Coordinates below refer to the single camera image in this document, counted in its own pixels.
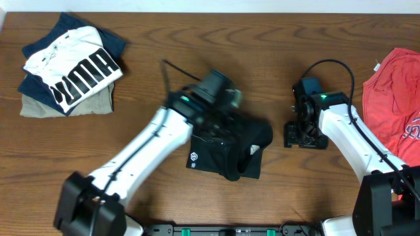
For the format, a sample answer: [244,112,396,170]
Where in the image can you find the black polo shirt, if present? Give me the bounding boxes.
[186,115,273,182]

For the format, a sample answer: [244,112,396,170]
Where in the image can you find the red t-shirt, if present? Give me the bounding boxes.
[362,48,419,166]

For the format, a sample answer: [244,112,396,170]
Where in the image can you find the white shirt black letters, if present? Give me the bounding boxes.
[23,26,123,112]

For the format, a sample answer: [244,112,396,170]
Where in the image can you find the black base rail green tabs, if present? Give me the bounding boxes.
[143,223,323,236]

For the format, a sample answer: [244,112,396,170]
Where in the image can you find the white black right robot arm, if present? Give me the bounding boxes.
[284,92,419,236]

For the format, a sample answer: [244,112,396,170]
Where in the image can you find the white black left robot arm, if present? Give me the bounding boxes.
[53,89,242,236]

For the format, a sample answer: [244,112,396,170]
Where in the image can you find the navy blue folded garment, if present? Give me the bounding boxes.
[18,12,126,116]

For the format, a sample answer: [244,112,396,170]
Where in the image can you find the grey beige folded garment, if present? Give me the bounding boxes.
[20,83,115,119]

